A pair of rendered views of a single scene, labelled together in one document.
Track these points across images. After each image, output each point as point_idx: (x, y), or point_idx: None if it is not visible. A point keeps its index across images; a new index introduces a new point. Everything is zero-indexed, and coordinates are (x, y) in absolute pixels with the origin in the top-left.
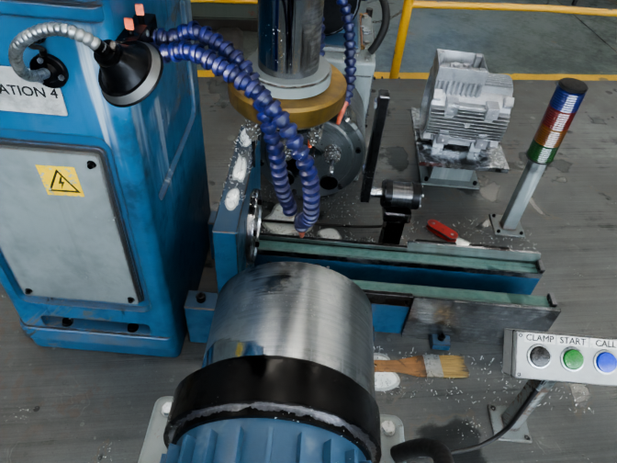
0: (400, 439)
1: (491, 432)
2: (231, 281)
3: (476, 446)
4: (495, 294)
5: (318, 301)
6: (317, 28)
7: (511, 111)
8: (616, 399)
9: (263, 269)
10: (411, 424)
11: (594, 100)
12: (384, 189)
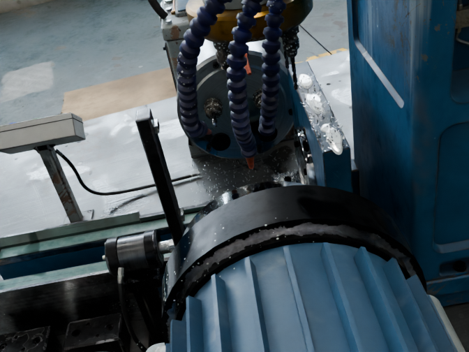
0: (162, 22)
1: (93, 214)
2: (279, 61)
3: (109, 192)
4: (51, 246)
5: (209, 43)
6: None
7: None
8: None
9: (253, 48)
10: (155, 202)
11: None
12: (156, 232)
